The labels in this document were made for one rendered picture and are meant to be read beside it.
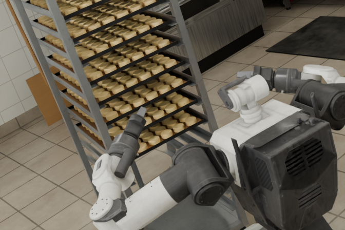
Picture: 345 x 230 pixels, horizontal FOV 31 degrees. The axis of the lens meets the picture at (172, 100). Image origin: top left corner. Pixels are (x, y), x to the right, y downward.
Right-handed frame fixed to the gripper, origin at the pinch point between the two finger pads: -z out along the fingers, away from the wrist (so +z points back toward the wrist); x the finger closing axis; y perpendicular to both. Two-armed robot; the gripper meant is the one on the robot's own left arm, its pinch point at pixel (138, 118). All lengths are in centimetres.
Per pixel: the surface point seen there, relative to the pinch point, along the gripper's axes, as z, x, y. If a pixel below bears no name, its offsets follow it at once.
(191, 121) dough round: -37, -36, -21
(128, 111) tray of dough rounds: -22.2, -29.2, 4.9
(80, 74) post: -17.2, -14.2, 26.4
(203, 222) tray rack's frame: -23, -83, -48
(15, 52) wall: -185, -241, 113
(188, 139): -49, -65, -26
